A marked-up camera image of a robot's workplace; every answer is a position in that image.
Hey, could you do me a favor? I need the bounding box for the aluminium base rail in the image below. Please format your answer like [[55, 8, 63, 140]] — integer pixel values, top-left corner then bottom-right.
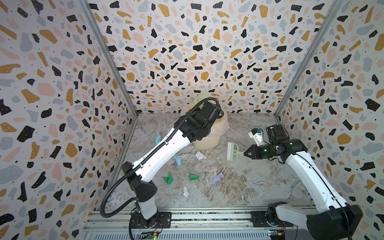
[[80, 207, 313, 240]]

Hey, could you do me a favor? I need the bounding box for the green hand brush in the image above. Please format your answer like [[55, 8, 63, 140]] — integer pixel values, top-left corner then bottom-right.
[[227, 142, 244, 162]]

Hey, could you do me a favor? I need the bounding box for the light blue scrap centre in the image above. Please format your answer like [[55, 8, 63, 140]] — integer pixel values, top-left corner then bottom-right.
[[173, 156, 182, 166]]

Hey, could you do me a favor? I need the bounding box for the white scrap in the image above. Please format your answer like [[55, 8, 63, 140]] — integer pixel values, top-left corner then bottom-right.
[[195, 151, 207, 161], [183, 186, 190, 198]]

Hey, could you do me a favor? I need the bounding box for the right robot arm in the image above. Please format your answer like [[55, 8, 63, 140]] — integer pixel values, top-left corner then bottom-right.
[[244, 139, 363, 240]]

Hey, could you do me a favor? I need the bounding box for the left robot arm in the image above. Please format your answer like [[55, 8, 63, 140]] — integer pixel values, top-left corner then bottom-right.
[[123, 97, 224, 228]]

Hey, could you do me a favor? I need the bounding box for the green dustpan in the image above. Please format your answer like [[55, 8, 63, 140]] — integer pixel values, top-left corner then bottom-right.
[[194, 89, 211, 105]]

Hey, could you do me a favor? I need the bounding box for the corner aluminium post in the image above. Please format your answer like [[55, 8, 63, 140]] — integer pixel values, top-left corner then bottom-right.
[[79, 0, 138, 119], [274, 0, 344, 119]]

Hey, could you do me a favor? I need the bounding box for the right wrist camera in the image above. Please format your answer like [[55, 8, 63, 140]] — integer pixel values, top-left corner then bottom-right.
[[249, 128, 270, 147]]

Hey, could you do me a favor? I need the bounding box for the pink plastic bin liner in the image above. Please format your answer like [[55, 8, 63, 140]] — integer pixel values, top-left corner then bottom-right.
[[207, 112, 230, 139]]

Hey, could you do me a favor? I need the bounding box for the light blue scrap far left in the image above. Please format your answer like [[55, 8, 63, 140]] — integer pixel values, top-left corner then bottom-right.
[[155, 133, 162, 145]]

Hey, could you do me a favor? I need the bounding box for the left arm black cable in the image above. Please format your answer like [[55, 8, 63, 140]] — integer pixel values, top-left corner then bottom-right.
[[99, 97, 225, 240]]

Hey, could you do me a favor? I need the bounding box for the right corner aluminium post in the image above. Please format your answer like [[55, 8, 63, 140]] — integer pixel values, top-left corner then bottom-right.
[[274, 0, 344, 119]]

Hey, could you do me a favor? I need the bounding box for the cream trash bin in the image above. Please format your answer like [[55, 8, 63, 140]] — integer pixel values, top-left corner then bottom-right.
[[187, 103, 229, 151]]

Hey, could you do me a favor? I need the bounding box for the lavender scrap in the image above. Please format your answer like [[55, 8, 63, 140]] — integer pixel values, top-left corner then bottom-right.
[[211, 173, 224, 185]]

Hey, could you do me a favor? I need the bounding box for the light blue scrap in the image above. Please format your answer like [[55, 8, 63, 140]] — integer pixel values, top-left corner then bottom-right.
[[173, 156, 182, 166], [155, 133, 162, 145]]

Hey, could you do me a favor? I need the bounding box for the green scrap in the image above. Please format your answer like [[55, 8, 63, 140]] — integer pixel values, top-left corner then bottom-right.
[[163, 172, 174, 185], [189, 174, 200, 181]]

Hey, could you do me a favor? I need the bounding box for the left corner aluminium post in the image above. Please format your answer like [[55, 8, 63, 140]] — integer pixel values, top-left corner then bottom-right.
[[79, 0, 138, 119]]

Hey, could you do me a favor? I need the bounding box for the white scrap front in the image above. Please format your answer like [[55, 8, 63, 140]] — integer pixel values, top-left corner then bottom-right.
[[183, 186, 190, 198]]

